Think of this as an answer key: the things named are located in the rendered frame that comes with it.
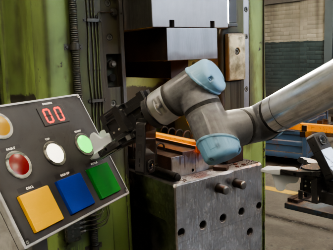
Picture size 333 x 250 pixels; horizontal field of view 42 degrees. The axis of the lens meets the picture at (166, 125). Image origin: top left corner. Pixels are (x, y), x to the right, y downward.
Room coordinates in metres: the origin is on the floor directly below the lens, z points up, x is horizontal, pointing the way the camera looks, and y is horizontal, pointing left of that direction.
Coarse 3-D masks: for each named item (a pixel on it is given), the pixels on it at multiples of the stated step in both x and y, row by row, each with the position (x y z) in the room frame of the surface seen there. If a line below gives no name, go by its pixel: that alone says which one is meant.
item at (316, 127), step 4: (300, 124) 1.48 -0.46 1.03; (304, 124) 1.47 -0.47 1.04; (308, 124) 1.47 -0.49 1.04; (312, 124) 1.47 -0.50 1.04; (316, 124) 1.46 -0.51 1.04; (320, 124) 1.46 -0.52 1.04; (292, 128) 1.50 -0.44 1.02; (296, 128) 1.49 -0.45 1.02; (300, 128) 1.48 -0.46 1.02; (308, 128) 1.46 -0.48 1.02; (312, 128) 1.45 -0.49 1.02; (316, 128) 1.44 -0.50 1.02; (320, 128) 1.43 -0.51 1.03; (324, 128) 1.43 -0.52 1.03; (328, 128) 1.42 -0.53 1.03; (332, 128) 1.41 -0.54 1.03; (328, 132) 1.42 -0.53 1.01; (332, 132) 1.41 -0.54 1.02
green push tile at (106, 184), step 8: (96, 168) 0.97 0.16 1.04; (104, 168) 0.99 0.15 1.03; (88, 176) 0.94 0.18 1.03; (96, 176) 0.95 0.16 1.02; (104, 176) 0.97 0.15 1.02; (112, 176) 0.99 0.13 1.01; (96, 184) 0.94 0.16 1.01; (104, 184) 0.96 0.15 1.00; (112, 184) 0.98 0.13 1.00; (104, 192) 0.94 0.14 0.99; (112, 192) 0.96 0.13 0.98
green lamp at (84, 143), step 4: (80, 136) 0.99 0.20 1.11; (84, 136) 1.00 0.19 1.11; (80, 140) 0.98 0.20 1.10; (84, 140) 0.99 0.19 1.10; (88, 140) 1.01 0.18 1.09; (80, 144) 0.98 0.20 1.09; (84, 144) 0.99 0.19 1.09; (88, 144) 1.00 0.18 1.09; (84, 148) 0.98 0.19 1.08; (88, 148) 0.99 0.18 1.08; (88, 152) 0.98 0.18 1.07
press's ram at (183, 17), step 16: (128, 0) 1.35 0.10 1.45; (144, 0) 1.28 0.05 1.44; (160, 0) 1.27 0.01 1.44; (176, 0) 1.31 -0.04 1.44; (192, 0) 1.34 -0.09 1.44; (208, 0) 1.38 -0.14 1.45; (224, 0) 1.42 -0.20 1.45; (128, 16) 1.35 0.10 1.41; (144, 16) 1.28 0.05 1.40; (160, 16) 1.27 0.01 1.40; (176, 16) 1.31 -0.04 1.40; (192, 16) 1.34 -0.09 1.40; (208, 16) 1.38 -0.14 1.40; (224, 16) 1.42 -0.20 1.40
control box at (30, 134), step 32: (64, 96) 1.04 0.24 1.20; (32, 128) 0.90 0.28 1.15; (64, 128) 0.97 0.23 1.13; (0, 160) 0.79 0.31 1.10; (32, 160) 0.85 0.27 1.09; (64, 160) 0.91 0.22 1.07; (0, 192) 0.75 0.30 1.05; (96, 192) 0.93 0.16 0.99; (128, 192) 1.02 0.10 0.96; (0, 224) 0.75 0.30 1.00; (64, 224) 0.82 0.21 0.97
